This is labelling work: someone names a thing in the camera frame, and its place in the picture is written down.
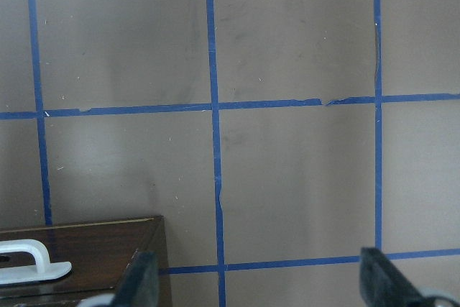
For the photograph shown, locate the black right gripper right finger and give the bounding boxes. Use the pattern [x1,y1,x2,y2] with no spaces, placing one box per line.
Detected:
[359,247,459,307]

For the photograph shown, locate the wooden drawer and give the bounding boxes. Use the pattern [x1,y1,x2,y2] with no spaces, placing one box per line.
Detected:
[1,216,169,306]

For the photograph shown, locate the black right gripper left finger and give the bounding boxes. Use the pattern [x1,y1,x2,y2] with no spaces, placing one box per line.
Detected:
[78,252,159,306]

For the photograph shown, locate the white drawer handle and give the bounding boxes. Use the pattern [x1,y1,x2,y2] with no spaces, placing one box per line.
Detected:
[0,239,73,285]

